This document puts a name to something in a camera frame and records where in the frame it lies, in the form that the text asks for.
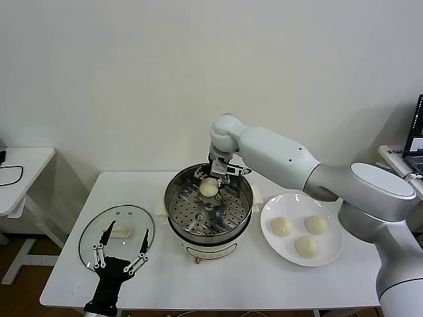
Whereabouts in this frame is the thin black looped cable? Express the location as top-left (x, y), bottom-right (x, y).
top-left (0, 164), bottom-right (24, 188)

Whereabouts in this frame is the open dark laptop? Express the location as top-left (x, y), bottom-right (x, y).
top-left (402, 94), bottom-right (423, 176)

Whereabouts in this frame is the white round plate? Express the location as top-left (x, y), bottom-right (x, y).
top-left (260, 193), bottom-right (344, 267)

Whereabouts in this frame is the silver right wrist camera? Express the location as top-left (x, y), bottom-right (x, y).
top-left (210, 157), bottom-right (254, 178)

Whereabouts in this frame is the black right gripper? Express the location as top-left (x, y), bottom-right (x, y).
top-left (194, 152), bottom-right (233, 190)

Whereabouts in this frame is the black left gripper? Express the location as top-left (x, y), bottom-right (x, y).
top-left (84, 220), bottom-right (151, 313)

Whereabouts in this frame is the white side desk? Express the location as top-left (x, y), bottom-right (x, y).
top-left (0, 147), bottom-right (67, 285)
top-left (378, 144), bottom-right (423, 186)

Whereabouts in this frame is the white electric cooker base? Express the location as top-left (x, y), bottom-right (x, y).
top-left (154, 161), bottom-right (264, 265)

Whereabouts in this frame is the stainless steel steamer basket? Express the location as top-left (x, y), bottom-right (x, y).
top-left (164, 164), bottom-right (254, 239)

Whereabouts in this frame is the round glass pot lid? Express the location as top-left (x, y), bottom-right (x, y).
top-left (78, 204), bottom-right (156, 274)

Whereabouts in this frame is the white steamed baozi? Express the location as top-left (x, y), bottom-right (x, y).
top-left (270, 217), bottom-right (293, 237)
top-left (303, 215), bottom-right (328, 236)
top-left (293, 235), bottom-right (321, 259)
top-left (199, 178), bottom-right (219, 197)

